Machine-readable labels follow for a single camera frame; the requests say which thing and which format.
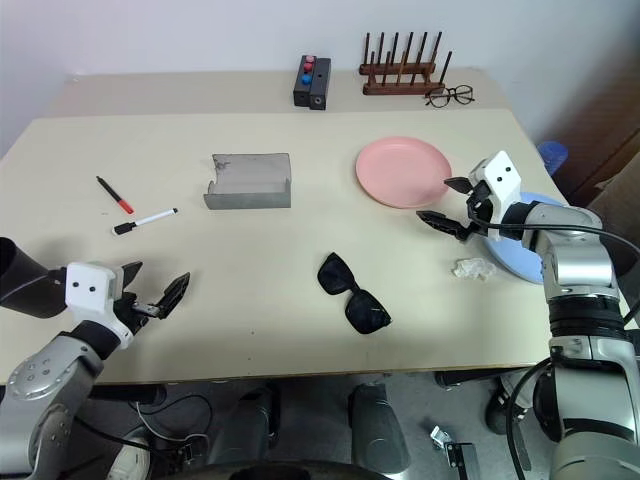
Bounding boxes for small metal clamp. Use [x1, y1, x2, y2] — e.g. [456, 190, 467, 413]
[428, 424, 455, 452]

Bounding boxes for brown wooden peg rack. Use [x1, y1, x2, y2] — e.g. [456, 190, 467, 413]
[358, 30, 454, 98]

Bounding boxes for brown cardboard box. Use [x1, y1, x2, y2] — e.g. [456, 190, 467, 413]
[583, 148, 640, 222]

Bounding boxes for light blue plastic plate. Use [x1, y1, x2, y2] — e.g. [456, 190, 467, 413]
[482, 190, 569, 287]

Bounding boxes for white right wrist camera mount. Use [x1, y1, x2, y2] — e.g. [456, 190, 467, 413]
[468, 151, 524, 242]

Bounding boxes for crumpled white tissue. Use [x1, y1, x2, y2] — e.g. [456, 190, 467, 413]
[451, 256, 498, 283]

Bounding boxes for black cone-shaped cover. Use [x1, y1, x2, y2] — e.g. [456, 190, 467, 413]
[0, 236, 69, 320]

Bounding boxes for clear black-framed eyeglasses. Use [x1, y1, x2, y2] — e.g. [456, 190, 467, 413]
[424, 84, 477, 109]

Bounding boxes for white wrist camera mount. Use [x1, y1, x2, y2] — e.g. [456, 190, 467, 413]
[468, 151, 524, 242]
[64, 260, 134, 351]

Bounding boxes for pink plastic plate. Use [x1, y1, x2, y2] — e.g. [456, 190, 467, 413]
[355, 135, 454, 210]

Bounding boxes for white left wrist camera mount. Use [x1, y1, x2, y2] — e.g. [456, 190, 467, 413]
[64, 260, 134, 351]

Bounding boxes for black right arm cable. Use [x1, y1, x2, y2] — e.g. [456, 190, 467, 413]
[467, 197, 640, 474]

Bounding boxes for black sunglasses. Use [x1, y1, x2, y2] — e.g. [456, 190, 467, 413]
[316, 251, 394, 337]

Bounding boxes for black marker with red cap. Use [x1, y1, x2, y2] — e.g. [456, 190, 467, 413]
[95, 175, 136, 216]

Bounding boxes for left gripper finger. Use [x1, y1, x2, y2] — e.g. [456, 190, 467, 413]
[150, 271, 193, 320]
[122, 260, 145, 294]

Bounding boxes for dark grey rounded shape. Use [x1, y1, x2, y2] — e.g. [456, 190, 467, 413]
[346, 383, 412, 474]
[205, 383, 282, 467]

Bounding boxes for black and white shoe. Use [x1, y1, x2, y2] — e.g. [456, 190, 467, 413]
[483, 373, 532, 437]

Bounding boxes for black box with coloured buttons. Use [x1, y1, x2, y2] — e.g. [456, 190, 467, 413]
[291, 53, 319, 109]

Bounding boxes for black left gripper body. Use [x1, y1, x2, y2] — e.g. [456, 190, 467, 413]
[113, 290, 167, 338]

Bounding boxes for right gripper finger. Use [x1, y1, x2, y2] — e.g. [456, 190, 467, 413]
[415, 210, 474, 244]
[443, 175, 475, 197]

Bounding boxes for black metal bracket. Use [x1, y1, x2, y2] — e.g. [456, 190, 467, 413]
[444, 441, 482, 480]

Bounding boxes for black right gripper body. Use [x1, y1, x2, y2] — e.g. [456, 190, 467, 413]
[462, 178, 502, 242]

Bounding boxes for white marker with black cap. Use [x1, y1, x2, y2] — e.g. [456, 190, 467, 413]
[112, 206, 181, 237]

